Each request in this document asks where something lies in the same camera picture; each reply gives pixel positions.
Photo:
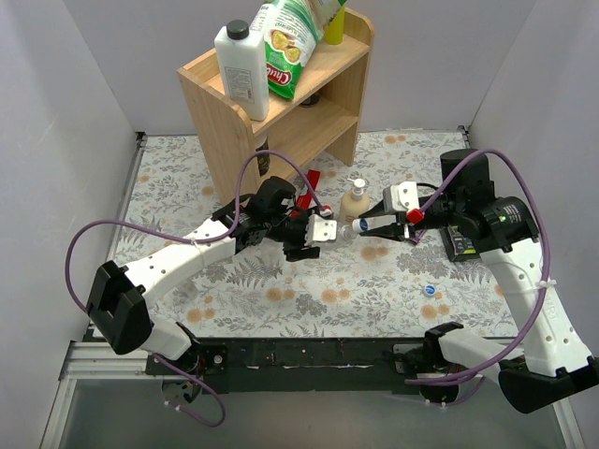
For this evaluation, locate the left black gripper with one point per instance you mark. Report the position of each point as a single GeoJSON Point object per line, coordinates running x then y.
{"type": "Point", "coordinates": [299, 237]}

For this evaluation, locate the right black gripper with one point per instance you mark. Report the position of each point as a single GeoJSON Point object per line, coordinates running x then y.
{"type": "Point", "coordinates": [405, 224]}

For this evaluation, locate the clear plastic bottle front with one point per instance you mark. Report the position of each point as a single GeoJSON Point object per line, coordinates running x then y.
{"type": "Point", "coordinates": [345, 234]}

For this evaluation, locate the clear plastic bottle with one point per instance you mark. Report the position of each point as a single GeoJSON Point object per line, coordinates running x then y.
{"type": "Point", "coordinates": [345, 234]}
{"type": "Point", "coordinates": [271, 253]}

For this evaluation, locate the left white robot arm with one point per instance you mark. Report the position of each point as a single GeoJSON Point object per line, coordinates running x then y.
{"type": "Point", "coordinates": [121, 296]}

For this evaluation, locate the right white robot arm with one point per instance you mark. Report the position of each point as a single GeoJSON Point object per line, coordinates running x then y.
{"type": "Point", "coordinates": [547, 361]}

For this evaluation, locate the beige lotion bottle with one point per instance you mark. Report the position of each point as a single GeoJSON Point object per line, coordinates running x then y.
{"type": "Point", "coordinates": [354, 202]}

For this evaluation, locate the dark bottle in shelf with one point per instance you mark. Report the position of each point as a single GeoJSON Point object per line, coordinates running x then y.
{"type": "Point", "coordinates": [263, 160]}

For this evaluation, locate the yellow bottle on shelf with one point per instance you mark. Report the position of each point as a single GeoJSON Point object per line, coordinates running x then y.
{"type": "Point", "coordinates": [335, 30]}

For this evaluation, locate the white bottle black cap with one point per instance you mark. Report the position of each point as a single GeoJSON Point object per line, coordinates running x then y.
{"type": "Point", "coordinates": [241, 57]}

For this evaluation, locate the red box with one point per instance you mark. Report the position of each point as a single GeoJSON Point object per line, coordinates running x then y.
{"type": "Point", "coordinates": [305, 199]}

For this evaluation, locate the floral table mat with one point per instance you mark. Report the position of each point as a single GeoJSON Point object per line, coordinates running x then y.
{"type": "Point", "coordinates": [368, 287]}

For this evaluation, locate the black green box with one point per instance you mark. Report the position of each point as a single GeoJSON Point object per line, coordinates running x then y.
{"type": "Point", "coordinates": [458, 248]}

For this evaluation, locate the small clear glass cup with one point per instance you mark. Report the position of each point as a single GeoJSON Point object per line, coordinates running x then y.
{"type": "Point", "coordinates": [188, 289]}

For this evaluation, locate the black base bar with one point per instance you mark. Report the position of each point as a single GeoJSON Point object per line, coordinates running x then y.
{"type": "Point", "coordinates": [244, 365]}

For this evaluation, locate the wooden shelf unit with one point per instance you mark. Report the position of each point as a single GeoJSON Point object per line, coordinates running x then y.
{"type": "Point", "coordinates": [324, 116]}

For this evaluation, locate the green chips bag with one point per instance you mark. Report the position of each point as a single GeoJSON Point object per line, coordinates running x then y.
{"type": "Point", "coordinates": [291, 30]}

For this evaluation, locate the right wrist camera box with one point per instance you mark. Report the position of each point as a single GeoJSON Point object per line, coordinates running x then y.
{"type": "Point", "coordinates": [404, 197]}

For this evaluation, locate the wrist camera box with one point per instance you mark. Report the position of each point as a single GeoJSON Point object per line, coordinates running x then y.
{"type": "Point", "coordinates": [320, 230]}
{"type": "Point", "coordinates": [404, 197]}

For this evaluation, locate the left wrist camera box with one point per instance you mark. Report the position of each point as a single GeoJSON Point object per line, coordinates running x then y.
{"type": "Point", "coordinates": [320, 230]}

